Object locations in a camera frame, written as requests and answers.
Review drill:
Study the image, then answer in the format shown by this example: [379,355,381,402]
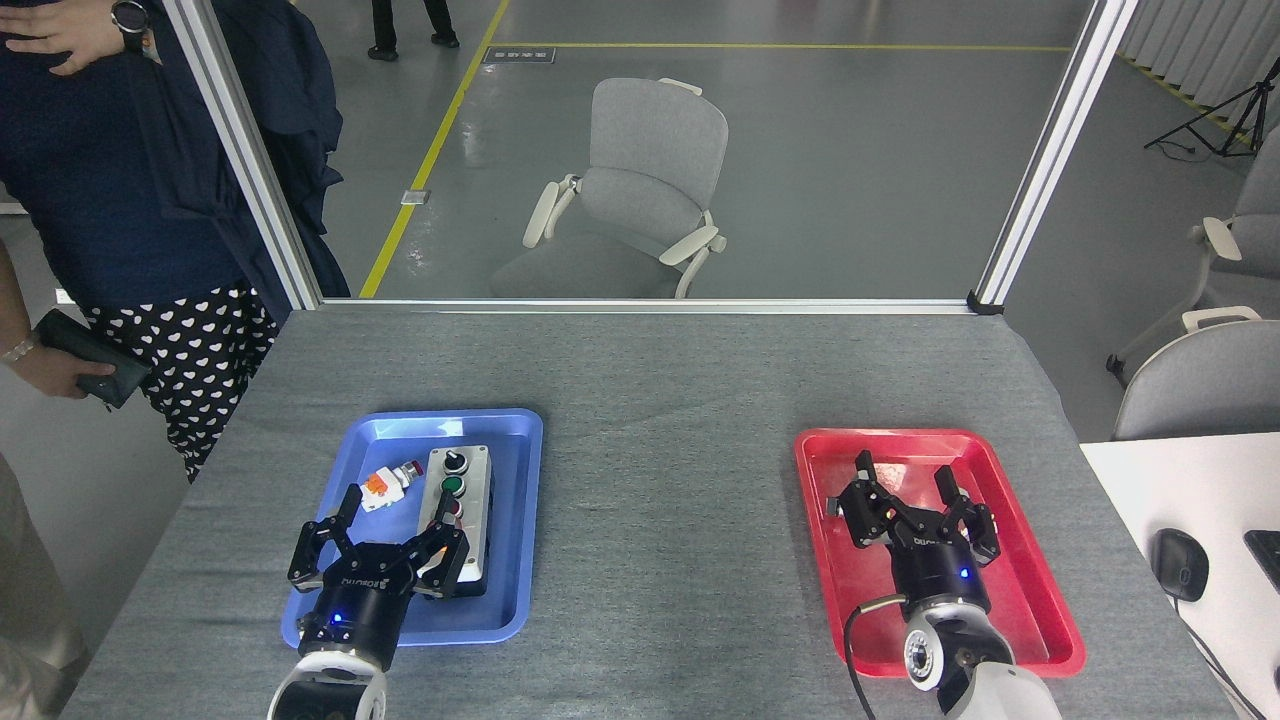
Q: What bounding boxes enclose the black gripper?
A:
[836,450,1002,617]
[287,483,471,671]

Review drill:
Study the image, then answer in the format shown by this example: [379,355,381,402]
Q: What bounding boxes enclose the grey three-button control box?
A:
[416,445,493,599]

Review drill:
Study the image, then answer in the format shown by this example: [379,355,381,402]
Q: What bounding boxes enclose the black wallet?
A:
[35,308,153,410]

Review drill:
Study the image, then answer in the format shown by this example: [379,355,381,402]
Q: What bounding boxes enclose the red push button orange block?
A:
[358,461,425,514]

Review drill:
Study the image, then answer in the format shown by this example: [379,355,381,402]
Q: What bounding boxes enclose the person's hand with bracelet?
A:
[18,343,117,401]

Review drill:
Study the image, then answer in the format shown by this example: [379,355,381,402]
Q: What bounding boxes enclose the person's hand with watch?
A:
[0,3,128,77]

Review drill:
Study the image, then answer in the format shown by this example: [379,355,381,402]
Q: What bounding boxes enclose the red plastic tray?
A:
[794,428,1087,679]

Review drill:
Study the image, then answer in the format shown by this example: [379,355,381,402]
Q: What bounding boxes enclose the blue plastic tray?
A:
[280,408,544,649]

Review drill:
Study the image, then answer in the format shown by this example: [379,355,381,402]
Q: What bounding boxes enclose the white desk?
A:
[1080,432,1280,720]

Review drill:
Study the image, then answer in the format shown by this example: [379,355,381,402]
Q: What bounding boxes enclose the black computer mouse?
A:
[1150,528,1211,603]

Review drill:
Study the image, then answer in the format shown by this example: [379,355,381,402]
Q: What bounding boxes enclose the grey felt table cloth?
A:
[60,310,1241,720]

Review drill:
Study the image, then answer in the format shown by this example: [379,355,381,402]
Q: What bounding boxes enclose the black keyboard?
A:
[1243,530,1280,591]

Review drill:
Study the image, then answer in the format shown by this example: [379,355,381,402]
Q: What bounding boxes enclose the grey office chair white armrests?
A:
[1105,125,1280,387]
[488,77,729,299]

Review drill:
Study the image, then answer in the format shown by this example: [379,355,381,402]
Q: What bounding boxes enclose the black tripod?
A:
[1145,55,1280,159]

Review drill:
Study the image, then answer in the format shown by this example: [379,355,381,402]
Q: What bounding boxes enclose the person with mop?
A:
[367,0,461,62]

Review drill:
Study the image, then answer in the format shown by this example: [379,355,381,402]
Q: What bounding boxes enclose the white pleated curtain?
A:
[1118,0,1280,113]

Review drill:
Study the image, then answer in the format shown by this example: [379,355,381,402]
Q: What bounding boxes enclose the black wrist watch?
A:
[110,0,152,54]

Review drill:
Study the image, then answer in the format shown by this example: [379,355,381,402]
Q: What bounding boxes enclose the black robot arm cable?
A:
[843,594,911,720]

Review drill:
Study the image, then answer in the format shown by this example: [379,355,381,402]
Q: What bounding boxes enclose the grey chair white frame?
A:
[1112,305,1280,442]

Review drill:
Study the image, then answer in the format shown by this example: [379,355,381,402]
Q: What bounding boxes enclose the black mouse cable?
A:
[1172,598,1273,720]

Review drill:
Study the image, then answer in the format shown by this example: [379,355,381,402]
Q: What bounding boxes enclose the silver aluminium rail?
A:
[290,297,986,317]

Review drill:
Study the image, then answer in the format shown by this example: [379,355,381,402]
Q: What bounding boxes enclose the silver aluminium post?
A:
[163,0,323,311]
[967,0,1141,315]

